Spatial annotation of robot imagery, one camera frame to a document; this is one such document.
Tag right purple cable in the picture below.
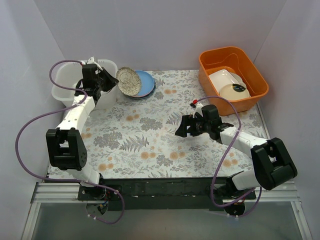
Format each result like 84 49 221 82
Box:
192 96 263 218

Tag speckled ceramic saucer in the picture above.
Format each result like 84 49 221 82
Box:
115 67 142 97

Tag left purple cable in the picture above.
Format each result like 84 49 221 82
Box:
15 59 126 225

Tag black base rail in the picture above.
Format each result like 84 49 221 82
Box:
74 176 263 211

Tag pink plate under blue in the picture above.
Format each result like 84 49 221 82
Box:
129 86 156 100

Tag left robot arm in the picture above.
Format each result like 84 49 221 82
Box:
45 59 118 200

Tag floral table mat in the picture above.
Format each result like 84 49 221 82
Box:
81 70 253 178

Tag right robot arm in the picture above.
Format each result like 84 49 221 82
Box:
175 103 298 199

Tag blue round plate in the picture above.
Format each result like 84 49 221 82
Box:
134 70 155 97

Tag cream plate with black mark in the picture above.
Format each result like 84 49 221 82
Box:
219 83 251 101

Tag purple cable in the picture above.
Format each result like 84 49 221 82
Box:
192 96 263 218
15 59 126 225

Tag white rectangular dish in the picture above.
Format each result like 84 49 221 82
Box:
209 69 243 93

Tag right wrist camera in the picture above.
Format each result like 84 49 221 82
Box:
190 99 204 117

